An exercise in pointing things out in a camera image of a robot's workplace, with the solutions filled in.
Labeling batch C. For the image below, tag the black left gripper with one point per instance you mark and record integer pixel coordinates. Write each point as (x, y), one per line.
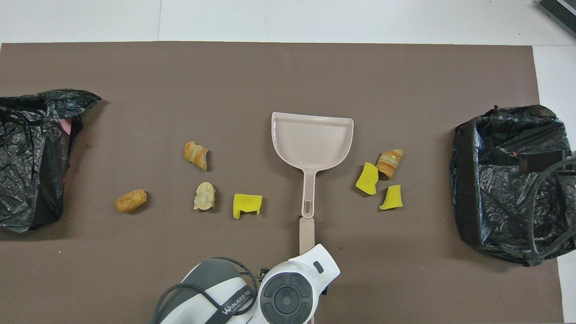
(264, 272)

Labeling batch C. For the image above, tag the beige brush black bristles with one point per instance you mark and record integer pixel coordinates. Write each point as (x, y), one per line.
(307, 234)

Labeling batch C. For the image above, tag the rectangular yellow sponge piece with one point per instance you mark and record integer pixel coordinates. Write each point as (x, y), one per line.
(247, 205)

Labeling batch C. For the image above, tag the small yellow sponge chunk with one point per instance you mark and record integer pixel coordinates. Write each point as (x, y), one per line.
(391, 198)

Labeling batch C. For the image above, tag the notched yellow sponge piece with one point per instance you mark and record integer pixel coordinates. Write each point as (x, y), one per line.
(367, 178)

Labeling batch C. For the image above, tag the pale flaky bread piece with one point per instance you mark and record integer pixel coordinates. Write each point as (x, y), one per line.
(204, 196)

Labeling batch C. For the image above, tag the beige plastic dustpan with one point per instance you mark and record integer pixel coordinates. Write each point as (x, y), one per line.
(310, 139)

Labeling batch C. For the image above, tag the cut croissant piece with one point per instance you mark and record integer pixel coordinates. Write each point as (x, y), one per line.
(196, 155)

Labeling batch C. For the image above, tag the brown oval bread roll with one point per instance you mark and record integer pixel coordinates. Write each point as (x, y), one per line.
(130, 200)

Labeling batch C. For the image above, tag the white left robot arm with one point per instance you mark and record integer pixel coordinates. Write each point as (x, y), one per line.
(301, 267)

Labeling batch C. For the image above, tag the black bag lined trash bin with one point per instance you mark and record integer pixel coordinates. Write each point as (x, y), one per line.
(495, 216)

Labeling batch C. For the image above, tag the pink plastic bin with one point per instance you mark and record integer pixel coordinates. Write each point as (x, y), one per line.
(66, 127)

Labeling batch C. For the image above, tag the crumpled black trash bag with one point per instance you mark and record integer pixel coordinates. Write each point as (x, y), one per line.
(27, 157)

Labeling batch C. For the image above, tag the dark grey ribbed object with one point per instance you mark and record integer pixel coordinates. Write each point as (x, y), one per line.
(562, 13)

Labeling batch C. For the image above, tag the brown table mat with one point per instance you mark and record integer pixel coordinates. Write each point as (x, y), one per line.
(270, 67)

